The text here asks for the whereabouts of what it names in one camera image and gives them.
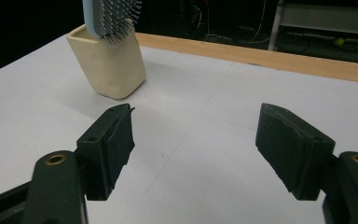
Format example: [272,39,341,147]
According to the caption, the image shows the white metal desk frame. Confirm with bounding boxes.
[268,0,358,51]

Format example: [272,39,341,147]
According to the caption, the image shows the tangle of floor cables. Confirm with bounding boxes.
[183,0,311,54]

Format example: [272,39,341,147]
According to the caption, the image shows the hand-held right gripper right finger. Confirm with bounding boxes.
[255,103,358,224]

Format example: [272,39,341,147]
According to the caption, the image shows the beige square cup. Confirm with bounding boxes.
[65,23,147,101]

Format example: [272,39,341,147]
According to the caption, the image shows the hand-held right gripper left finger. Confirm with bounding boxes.
[21,103,136,224]

